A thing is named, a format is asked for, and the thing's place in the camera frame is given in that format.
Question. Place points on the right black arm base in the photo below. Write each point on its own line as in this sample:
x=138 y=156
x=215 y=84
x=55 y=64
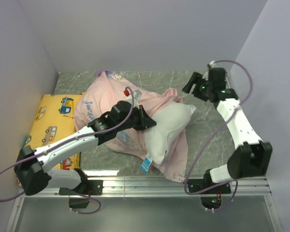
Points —
x=210 y=193

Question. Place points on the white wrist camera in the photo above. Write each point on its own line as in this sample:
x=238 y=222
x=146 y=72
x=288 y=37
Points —
x=133 y=97
x=211 y=64

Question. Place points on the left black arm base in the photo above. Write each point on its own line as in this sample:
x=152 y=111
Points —
x=80 y=197

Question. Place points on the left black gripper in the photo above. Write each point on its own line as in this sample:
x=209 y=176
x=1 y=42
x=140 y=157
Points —
x=145 y=121

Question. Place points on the pink purple Elsa pillowcase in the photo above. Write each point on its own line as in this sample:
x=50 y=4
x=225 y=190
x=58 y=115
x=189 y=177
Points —
x=106 y=91

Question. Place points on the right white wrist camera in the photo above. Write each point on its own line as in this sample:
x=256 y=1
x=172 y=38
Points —
x=211 y=64

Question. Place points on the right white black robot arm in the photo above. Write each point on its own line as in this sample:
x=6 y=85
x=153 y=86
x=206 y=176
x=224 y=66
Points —
x=251 y=156

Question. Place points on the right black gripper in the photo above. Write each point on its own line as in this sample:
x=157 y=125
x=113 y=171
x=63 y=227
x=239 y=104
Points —
x=196 y=79

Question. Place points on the yellow car-print folded pillow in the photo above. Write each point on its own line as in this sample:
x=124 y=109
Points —
x=54 y=120

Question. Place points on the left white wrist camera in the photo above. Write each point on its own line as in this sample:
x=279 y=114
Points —
x=133 y=97

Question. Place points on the aluminium front rail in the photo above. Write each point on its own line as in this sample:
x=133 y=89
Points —
x=141 y=186

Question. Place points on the white pillow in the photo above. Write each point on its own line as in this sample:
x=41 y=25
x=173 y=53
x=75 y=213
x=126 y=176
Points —
x=168 y=137

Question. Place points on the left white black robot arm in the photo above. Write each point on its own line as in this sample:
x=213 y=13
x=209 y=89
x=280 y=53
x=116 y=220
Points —
x=35 y=167

